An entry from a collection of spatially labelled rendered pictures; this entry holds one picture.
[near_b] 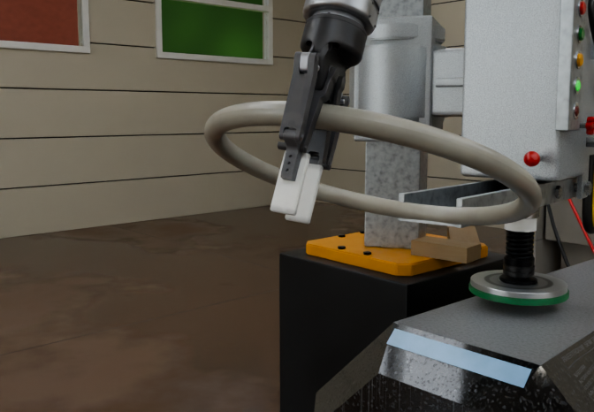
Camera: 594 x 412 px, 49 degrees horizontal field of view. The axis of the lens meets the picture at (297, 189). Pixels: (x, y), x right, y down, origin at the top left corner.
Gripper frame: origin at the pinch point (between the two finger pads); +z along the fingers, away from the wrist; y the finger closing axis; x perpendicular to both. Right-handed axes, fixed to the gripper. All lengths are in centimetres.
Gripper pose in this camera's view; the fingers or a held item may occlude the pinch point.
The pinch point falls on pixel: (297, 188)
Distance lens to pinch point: 73.7
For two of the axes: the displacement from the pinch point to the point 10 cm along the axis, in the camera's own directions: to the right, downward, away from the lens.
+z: -2.4, 9.5, -1.8
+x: -9.0, -1.5, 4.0
